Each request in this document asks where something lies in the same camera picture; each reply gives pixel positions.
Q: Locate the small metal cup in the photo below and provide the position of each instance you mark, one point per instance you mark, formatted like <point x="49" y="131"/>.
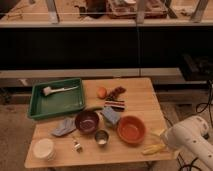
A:
<point x="101" y="137"/>

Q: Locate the white round container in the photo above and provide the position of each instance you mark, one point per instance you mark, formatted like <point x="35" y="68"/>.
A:
<point x="44" y="149"/>

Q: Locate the yellow banana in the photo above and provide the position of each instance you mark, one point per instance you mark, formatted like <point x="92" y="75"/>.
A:
<point x="152" y="149"/>

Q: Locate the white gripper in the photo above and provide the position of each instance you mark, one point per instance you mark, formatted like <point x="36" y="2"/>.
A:
<point x="165" y="135"/>

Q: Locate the grey folded cloth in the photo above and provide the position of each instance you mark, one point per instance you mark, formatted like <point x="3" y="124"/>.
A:
<point x="65" y="127"/>

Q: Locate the purple bowl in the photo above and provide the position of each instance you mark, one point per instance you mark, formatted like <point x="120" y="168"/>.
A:
<point x="87" y="122"/>

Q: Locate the green plastic tray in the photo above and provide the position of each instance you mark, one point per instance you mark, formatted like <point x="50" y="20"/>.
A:
<point x="57" y="104"/>

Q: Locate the orange fruit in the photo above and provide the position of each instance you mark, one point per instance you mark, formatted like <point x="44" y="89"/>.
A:
<point x="101" y="92"/>

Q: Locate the white dish brush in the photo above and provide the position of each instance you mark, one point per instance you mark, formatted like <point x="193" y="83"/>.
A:
<point x="48" y="90"/>

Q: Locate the orange bowl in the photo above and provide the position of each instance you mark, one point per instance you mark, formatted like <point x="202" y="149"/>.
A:
<point x="131" y="130"/>

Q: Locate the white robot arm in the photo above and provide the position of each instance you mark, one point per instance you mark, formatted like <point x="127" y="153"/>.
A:
<point x="189" y="133"/>

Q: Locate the wooden table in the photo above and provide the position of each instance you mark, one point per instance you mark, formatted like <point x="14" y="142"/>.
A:
<point x="141" y="101"/>

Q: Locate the striped rectangular box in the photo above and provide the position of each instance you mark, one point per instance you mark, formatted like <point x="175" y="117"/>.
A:
<point x="116" y="105"/>

